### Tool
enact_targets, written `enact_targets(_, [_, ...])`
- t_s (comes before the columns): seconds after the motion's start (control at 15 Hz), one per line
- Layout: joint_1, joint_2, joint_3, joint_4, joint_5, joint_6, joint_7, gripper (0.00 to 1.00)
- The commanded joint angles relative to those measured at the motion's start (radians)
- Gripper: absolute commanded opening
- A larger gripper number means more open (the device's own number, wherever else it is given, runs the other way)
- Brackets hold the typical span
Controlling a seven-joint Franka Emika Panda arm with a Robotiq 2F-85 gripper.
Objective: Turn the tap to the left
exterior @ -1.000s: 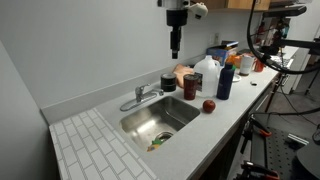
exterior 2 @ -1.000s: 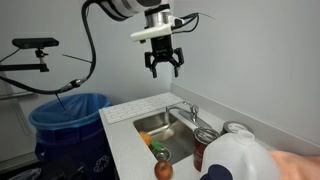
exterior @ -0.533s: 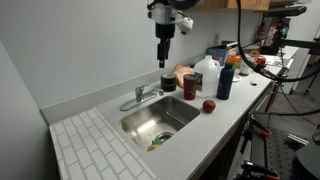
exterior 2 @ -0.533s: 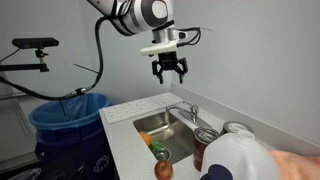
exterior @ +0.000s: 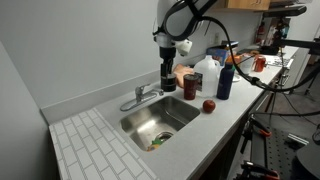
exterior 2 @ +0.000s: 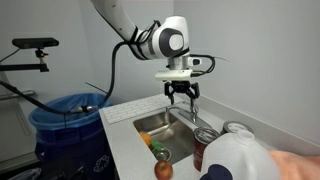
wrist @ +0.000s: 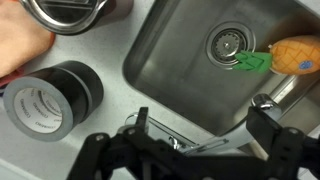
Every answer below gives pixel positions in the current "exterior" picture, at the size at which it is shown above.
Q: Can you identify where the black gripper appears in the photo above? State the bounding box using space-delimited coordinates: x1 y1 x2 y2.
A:
159 46 177 80

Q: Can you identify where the chrome sink tap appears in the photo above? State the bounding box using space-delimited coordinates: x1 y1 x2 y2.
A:
119 83 165 112

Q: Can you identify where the peach cloth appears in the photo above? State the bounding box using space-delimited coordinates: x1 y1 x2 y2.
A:
171 63 195 89

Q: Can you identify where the black cylindrical container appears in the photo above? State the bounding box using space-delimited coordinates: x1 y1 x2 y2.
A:
160 72 178 93

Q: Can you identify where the dark red tumbler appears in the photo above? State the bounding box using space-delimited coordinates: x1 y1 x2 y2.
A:
182 73 200 101

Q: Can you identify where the translucent plastic jug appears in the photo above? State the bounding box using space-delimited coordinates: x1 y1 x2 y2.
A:
193 54 222 98

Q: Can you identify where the stainless steel sink basin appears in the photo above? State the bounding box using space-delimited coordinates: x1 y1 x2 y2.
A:
119 95 201 153

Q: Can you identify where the blue box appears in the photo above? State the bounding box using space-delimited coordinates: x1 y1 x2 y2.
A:
205 40 240 66

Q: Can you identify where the red apple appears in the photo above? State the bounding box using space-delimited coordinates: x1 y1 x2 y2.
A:
202 99 217 114

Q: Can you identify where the dark blue bottle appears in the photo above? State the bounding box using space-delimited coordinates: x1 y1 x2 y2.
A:
216 62 236 101

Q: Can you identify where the round sink drain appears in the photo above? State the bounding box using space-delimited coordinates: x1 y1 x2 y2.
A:
154 131 175 141

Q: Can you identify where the orange container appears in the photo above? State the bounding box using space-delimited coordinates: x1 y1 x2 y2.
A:
225 53 242 69

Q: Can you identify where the green yellow toy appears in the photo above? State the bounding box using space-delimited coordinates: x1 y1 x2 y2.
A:
146 138 165 153

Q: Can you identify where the white mug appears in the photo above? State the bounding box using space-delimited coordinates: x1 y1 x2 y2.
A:
239 54 256 77

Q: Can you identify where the red mug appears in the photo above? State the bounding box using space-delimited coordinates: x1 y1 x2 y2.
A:
253 55 268 73

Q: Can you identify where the red fire extinguisher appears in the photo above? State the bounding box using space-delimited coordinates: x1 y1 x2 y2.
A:
255 21 268 46

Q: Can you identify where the white tile pattern mat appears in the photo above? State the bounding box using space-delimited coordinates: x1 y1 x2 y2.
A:
48 107 158 180

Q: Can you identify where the orange black clamp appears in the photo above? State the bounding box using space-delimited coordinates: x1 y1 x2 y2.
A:
248 114 273 138
239 160 281 180

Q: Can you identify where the black overhead stand head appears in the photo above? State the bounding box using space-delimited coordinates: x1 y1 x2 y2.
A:
263 4 308 18

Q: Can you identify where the black horizontal stand rod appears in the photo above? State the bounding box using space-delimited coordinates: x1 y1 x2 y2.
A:
279 38 320 54

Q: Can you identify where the black perforated board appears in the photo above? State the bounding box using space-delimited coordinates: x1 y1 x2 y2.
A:
251 126 314 180

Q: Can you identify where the silver metal bar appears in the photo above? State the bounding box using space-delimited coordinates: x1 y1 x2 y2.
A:
287 133 310 146

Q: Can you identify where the black round base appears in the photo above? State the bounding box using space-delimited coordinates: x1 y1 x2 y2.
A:
291 141 320 180

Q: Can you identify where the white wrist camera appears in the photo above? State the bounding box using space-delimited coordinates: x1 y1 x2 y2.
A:
174 39 194 57

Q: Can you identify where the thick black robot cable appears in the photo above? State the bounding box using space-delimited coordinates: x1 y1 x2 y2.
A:
186 0 320 94

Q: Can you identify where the wooden wall cabinet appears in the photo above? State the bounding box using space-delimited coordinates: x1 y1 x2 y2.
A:
213 0 272 13

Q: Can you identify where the thin black cable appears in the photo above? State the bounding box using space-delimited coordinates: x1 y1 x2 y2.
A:
249 101 320 118

